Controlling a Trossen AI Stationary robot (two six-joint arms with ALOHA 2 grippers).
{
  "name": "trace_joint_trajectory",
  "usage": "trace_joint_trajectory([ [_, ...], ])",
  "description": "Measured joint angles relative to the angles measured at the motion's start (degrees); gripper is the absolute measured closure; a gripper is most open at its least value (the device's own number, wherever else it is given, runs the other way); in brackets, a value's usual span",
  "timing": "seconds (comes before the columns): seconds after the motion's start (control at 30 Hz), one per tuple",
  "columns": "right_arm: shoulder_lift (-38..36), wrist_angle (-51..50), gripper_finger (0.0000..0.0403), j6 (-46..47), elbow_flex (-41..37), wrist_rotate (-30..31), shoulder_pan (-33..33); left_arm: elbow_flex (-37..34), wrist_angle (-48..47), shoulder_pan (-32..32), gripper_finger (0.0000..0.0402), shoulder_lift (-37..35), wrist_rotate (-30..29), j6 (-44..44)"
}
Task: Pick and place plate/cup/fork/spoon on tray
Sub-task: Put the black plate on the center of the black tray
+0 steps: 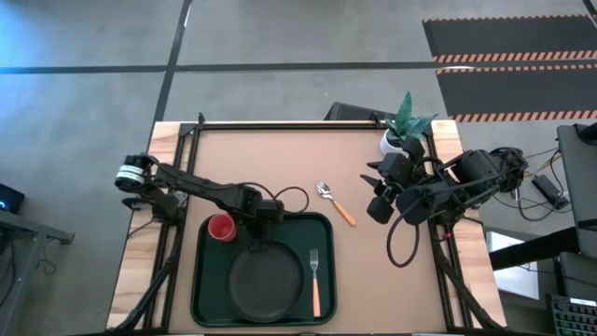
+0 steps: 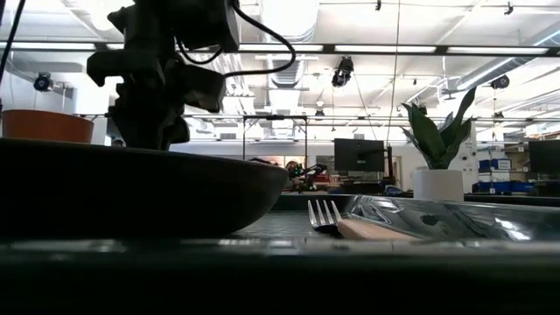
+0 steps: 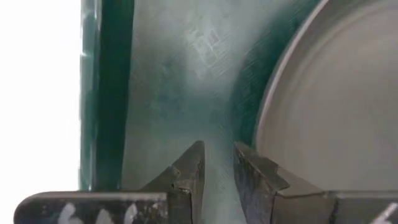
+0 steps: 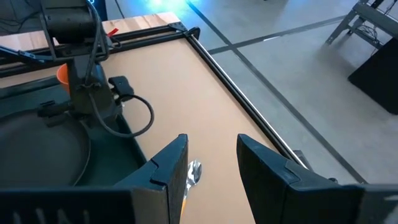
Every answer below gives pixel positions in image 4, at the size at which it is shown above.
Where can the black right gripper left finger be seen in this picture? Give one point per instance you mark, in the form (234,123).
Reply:
(174,161)

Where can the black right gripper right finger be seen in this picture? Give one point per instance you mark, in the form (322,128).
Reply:
(267,186)

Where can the red plastic cup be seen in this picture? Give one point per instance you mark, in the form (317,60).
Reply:
(63,77)

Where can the dark green plastic tray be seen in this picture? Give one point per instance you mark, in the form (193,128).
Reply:
(112,155)

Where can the dark grey round plate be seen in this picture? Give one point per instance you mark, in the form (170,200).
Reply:
(37,149)

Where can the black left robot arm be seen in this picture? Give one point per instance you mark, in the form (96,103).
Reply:
(68,21)

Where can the red tape tag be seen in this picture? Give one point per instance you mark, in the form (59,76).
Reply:
(112,31)

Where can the black panel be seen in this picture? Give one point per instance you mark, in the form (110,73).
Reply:
(379,77)

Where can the grey metal desk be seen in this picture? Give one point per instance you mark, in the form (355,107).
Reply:
(373,15)

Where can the black aluminium table frame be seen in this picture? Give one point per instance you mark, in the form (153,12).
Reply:
(237,96)

